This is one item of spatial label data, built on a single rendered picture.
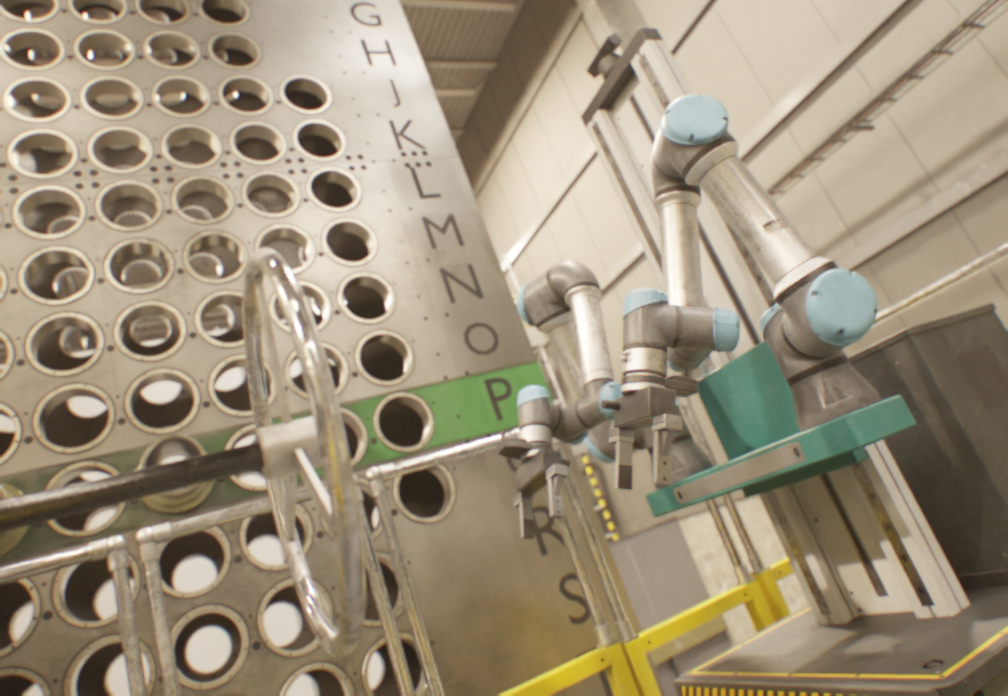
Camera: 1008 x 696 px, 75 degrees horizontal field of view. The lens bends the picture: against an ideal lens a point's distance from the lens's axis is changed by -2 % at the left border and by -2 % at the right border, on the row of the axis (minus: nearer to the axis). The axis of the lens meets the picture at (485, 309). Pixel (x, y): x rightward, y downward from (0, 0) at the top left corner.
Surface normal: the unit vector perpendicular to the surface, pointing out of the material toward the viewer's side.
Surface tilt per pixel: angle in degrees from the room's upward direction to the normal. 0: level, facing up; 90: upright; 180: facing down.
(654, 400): 98
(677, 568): 90
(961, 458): 90
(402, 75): 90
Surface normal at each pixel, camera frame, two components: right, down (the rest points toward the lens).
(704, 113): -0.12, -0.44
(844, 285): 0.00, -0.22
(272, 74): 0.35, -0.44
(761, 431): -0.89, 0.16
